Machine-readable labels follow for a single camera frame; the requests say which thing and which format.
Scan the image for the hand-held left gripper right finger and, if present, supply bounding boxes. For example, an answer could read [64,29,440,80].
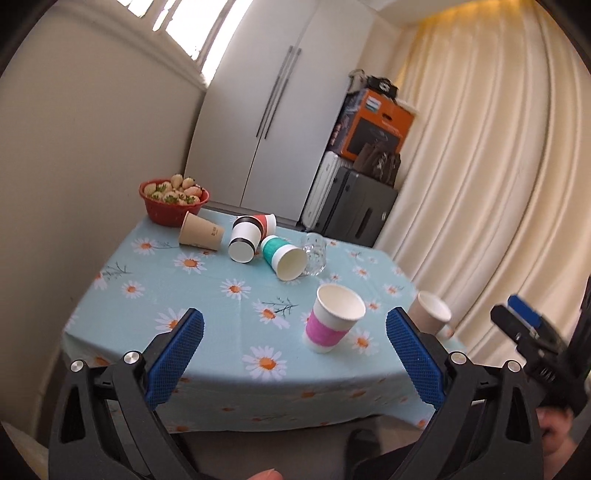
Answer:
[385,307,544,480]

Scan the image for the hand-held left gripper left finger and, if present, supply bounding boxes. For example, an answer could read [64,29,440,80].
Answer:
[48,307,206,480]

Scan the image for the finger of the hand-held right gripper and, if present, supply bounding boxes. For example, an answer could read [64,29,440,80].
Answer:
[490,295,561,365]

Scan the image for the beige paper cup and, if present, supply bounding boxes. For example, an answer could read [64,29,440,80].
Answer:
[409,291,452,339]

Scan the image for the pink and white paper cup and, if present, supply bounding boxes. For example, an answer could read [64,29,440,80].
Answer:
[304,284,367,355]

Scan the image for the brown paper cup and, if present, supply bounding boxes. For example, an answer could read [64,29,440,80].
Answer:
[178,211,226,252]

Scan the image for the black and white paper cup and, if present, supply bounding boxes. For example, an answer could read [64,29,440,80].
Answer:
[228,215,263,264]

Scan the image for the green and white paper cup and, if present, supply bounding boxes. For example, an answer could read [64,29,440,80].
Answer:
[260,234,308,282]

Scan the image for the clear glass cup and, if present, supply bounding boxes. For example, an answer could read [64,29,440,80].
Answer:
[300,233,329,277]

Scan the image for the red paper cup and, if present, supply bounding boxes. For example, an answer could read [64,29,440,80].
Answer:
[252,213,278,239]

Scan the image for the person's right hand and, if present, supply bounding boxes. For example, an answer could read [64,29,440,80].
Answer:
[537,407,579,457]

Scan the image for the light blue daisy tablecloth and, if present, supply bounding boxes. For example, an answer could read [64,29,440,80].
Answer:
[60,209,468,435]

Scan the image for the red plastic bowl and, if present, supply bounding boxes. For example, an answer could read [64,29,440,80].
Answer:
[139,179,210,227]

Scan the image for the cream curtain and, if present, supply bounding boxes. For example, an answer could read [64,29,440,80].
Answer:
[368,7,591,372]

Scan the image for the dark grey suitcase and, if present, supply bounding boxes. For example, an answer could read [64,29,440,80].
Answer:
[318,165,399,248]

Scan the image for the pile of pale strawberries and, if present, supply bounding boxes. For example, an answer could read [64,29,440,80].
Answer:
[144,174,204,206]

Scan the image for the white suitcase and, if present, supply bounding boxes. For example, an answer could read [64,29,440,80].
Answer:
[302,151,341,230]

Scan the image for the brown handbag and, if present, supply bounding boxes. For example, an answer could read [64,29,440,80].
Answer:
[353,143,402,188]

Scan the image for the orange cardboard box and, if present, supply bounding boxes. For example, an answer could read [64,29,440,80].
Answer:
[329,88,415,162]

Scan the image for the white wardrobe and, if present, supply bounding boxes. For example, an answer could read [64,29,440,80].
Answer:
[185,0,376,228]

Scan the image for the black bag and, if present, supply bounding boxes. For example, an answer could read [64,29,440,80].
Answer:
[366,76,399,99]

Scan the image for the window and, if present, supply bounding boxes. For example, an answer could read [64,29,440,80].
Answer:
[115,0,256,86]

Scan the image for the metal wardrobe handle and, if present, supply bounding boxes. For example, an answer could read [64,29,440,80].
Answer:
[256,45,294,137]
[263,48,302,140]

